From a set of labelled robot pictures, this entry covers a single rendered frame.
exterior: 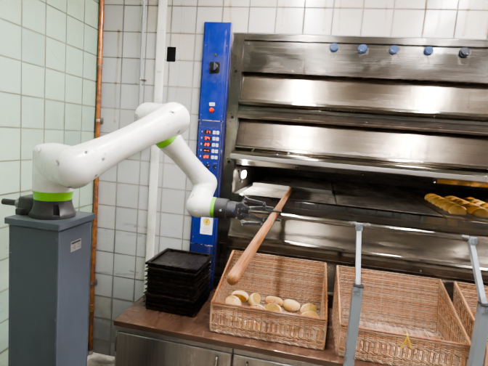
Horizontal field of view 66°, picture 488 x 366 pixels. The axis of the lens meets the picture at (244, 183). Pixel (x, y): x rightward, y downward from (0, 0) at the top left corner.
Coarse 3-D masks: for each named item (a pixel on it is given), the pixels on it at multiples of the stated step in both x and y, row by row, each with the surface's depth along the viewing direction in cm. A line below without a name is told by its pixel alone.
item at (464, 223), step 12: (276, 204) 220; (288, 204) 218; (300, 204) 217; (312, 204) 216; (324, 204) 215; (372, 216) 210; (384, 216) 208; (396, 216) 207; (408, 216) 206; (420, 216) 204; (432, 216) 204; (444, 216) 207; (480, 228) 199
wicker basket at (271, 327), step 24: (264, 264) 220; (288, 264) 218; (312, 264) 217; (216, 288) 190; (264, 288) 219; (288, 288) 217; (312, 288) 215; (216, 312) 181; (240, 312) 179; (264, 312) 177; (288, 312) 207; (240, 336) 180; (264, 336) 178; (288, 336) 176; (312, 336) 184
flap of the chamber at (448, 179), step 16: (240, 160) 212; (256, 160) 205; (272, 160) 203; (288, 160) 201; (304, 160) 200; (384, 176) 205; (400, 176) 199; (416, 176) 192; (432, 176) 188; (448, 176) 186; (464, 176) 185; (480, 176) 184
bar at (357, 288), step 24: (264, 216) 184; (288, 216) 181; (312, 216) 180; (360, 240) 171; (360, 264) 164; (360, 288) 155; (480, 288) 153; (360, 312) 157; (480, 312) 147; (480, 336) 148; (480, 360) 149
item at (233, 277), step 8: (288, 192) 229; (280, 200) 197; (280, 208) 179; (272, 216) 156; (264, 224) 140; (264, 232) 130; (256, 240) 118; (248, 248) 109; (256, 248) 113; (240, 256) 102; (248, 256) 103; (240, 264) 95; (232, 272) 89; (240, 272) 91; (232, 280) 88
